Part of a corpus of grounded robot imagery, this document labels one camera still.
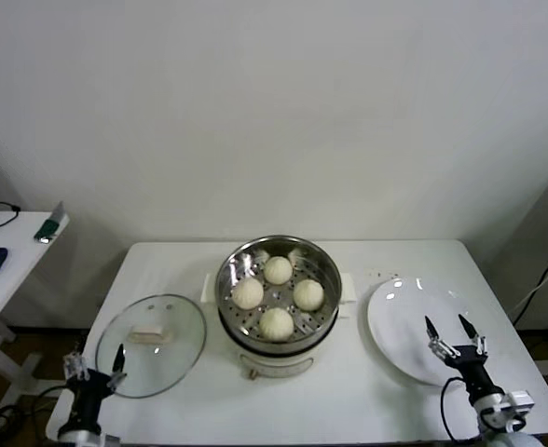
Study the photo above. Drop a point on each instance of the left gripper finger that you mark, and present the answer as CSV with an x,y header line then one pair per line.
x,y
119,365
76,365

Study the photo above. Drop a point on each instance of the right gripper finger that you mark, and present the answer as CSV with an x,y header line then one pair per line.
x,y
479,344
439,347

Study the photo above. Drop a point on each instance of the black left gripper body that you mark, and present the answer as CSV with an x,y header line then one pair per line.
x,y
90,388

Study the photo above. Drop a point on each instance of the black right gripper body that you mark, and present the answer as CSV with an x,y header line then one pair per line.
x,y
472,370

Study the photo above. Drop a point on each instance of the round glass pot lid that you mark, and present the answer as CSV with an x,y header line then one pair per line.
x,y
181,326

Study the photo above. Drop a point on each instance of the white steamed baozi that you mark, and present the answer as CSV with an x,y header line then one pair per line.
x,y
248,293
308,294
278,270
276,323

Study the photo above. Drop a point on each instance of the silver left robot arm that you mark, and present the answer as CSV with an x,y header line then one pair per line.
x,y
80,437

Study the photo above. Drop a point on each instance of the stainless steel steamer basket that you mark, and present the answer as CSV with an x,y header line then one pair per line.
x,y
346,288

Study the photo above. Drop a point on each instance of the white round plate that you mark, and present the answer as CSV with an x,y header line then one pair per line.
x,y
395,316

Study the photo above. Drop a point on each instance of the white side table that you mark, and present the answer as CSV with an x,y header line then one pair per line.
x,y
17,261

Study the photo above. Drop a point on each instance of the white electric cooker pot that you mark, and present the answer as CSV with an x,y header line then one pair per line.
x,y
274,365

